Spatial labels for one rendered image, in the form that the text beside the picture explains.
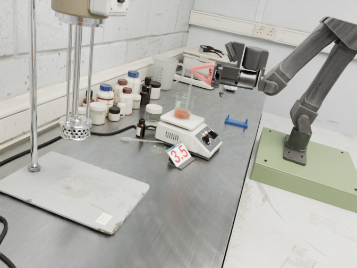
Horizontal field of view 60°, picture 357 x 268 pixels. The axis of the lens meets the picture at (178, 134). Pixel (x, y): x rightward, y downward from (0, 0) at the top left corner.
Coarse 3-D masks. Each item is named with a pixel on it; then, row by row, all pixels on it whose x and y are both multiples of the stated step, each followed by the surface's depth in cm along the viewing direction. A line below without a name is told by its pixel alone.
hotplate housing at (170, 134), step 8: (160, 128) 101; (168, 128) 100; (176, 128) 99; (184, 128) 100; (200, 128) 104; (160, 136) 102; (168, 136) 101; (176, 136) 100; (184, 136) 98; (192, 136) 98; (168, 144) 102; (184, 144) 99; (192, 144) 98; (200, 144) 97; (192, 152) 99; (200, 152) 98; (208, 152) 97
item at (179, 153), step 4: (176, 148) 94; (180, 148) 96; (184, 148) 97; (168, 152) 91; (172, 152) 92; (176, 152) 94; (180, 152) 95; (184, 152) 96; (172, 156) 91; (176, 156) 93; (180, 156) 94; (184, 156) 95; (176, 160) 92; (180, 160) 93; (176, 164) 91
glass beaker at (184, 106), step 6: (180, 96) 99; (186, 96) 104; (192, 96) 103; (180, 102) 99; (186, 102) 99; (192, 102) 100; (174, 108) 102; (180, 108) 100; (186, 108) 100; (192, 108) 102; (174, 114) 102; (180, 114) 101; (186, 114) 101; (186, 120) 102
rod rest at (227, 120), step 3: (228, 114) 132; (228, 117) 132; (225, 120) 132; (228, 120) 133; (231, 120) 134; (234, 120) 134; (246, 120) 131; (231, 123) 132; (234, 123) 132; (237, 123) 132; (240, 123) 132; (243, 123) 133; (246, 123) 131; (243, 126) 132; (246, 126) 132
